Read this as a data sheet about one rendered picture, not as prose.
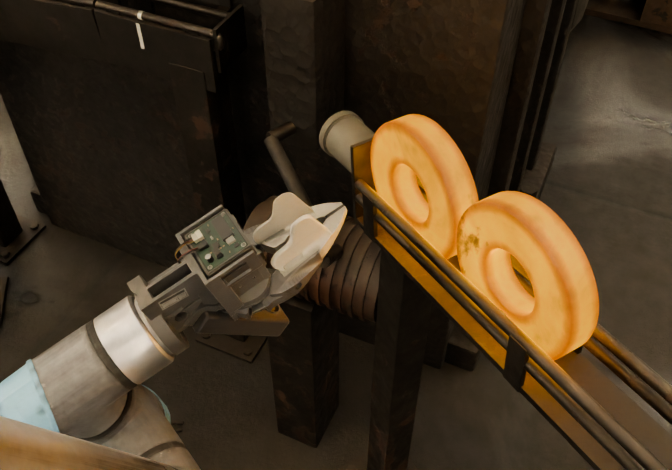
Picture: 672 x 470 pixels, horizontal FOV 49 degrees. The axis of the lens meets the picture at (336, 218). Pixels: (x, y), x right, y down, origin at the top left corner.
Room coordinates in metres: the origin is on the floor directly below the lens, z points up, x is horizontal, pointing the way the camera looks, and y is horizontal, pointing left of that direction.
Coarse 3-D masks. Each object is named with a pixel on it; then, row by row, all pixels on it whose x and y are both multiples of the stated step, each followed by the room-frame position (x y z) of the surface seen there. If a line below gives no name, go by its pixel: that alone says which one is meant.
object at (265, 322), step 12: (204, 312) 0.42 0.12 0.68; (216, 312) 0.43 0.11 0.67; (264, 312) 0.46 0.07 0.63; (276, 312) 0.47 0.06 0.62; (204, 324) 0.42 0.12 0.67; (216, 324) 0.42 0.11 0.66; (228, 324) 0.43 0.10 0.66; (240, 324) 0.43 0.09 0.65; (252, 324) 0.44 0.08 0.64; (264, 324) 0.45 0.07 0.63; (276, 324) 0.45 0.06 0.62
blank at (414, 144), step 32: (384, 128) 0.60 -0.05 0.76; (416, 128) 0.57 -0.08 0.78; (384, 160) 0.60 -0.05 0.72; (416, 160) 0.55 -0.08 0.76; (448, 160) 0.53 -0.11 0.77; (384, 192) 0.60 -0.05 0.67; (416, 192) 0.59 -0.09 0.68; (448, 192) 0.51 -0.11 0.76; (416, 224) 0.54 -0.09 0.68; (448, 224) 0.50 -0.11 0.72; (448, 256) 0.50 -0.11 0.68
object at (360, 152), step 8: (360, 144) 0.62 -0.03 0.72; (368, 144) 0.63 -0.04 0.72; (352, 152) 0.62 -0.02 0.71; (360, 152) 0.62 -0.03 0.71; (368, 152) 0.63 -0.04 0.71; (352, 160) 0.62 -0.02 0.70; (360, 160) 0.62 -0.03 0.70; (368, 160) 0.63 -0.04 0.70; (352, 168) 0.62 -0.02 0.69; (360, 168) 0.62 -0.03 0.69; (368, 168) 0.62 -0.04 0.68; (352, 176) 0.62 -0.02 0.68; (360, 176) 0.62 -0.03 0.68; (368, 176) 0.62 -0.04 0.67; (352, 184) 0.62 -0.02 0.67; (368, 184) 0.62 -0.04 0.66; (352, 192) 0.62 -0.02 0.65; (360, 192) 0.62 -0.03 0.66; (376, 192) 0.63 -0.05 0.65; (360, 208) 0.61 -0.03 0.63; (360, 216) 0.61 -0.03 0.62
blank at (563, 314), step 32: (512, 192) 0.47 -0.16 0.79; (480, 224) 0.47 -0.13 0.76; (512, 224) 0.43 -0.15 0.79; (544, 224) 0.42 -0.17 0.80; (480, 256) 0.46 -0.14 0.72; (544, 256) 0.40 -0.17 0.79; (576, 256) 0.40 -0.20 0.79; (480, 288) 0.45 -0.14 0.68; (512, 288) 0.44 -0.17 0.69; (544, 288) 0.39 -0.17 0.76; (576, 288) 0.38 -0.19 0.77; (512, 320) 0.41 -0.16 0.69; (544, 320) 0.38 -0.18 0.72; (576, 320) 0.36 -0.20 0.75
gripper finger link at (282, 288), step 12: (300, 264) 0.46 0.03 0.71; (312, 264) 0.47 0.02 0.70; (276, 276) 0.45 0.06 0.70; (288, 276) 0.45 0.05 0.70; (300, 276) 0.45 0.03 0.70; (276, 288) 0.44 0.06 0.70; (288, 288) 0.44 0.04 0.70; (300, 288) 0.45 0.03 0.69; (264, 300) 0.43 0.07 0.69; (276, 300) 0.43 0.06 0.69
